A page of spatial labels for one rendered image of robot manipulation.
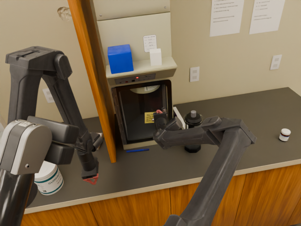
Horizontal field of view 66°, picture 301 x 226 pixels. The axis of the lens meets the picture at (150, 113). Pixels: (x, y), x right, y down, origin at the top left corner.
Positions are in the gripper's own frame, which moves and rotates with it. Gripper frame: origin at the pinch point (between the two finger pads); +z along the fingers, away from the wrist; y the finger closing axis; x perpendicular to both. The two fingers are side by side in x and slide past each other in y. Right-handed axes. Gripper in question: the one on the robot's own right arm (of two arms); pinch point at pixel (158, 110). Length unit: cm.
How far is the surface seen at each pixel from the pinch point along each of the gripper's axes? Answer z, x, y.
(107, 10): 5, 16, 53
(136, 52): 4.1, 7.2, 33.4
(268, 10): 50, -83, 29
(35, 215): -28, 74, -36
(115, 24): 4.5, 14.5, 47.2
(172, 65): -5.7, -7.8, 29.4
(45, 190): -24, 64, -21
